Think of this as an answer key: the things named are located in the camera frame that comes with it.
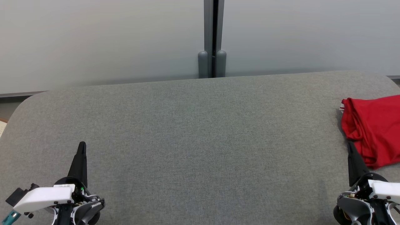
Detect grey partition post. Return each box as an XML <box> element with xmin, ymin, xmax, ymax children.
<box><xmin>204</xmin><ymin>0</ymin><xmax>225</xmax><ymax>78</ymax></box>

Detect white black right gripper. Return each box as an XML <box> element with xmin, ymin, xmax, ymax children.
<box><xmin>347</xmin><ymin>141</ymin><xmax>400</xmax><ymax>203</ymax></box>

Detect teal plug left camera cable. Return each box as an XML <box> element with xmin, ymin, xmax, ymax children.
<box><xmin>0</xmin><ymin>210</ymin><xmax>22</xmax><ymax>225</ymax></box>

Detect red white basketball shorts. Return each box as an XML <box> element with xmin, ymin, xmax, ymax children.
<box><xmin>340</xmin><ymin>105</ymin><xmax>400</xmax><ymax>169</ymax></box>

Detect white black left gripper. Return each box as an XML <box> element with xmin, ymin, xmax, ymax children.
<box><xmin>12</xmin><ymin>141</ymin><xmax>88</xmax><ymax>213</ymax></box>

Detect grey cylindrical post foot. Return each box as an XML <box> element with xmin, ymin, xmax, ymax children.
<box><xmin>216</xmin><ymin>50</ymin><xmax>227</xmax><ymax>78</ymax></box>
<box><xmin>198</xmin><ymin>51</ymin><xmax>209</xmax><ymax>79</ymax></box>

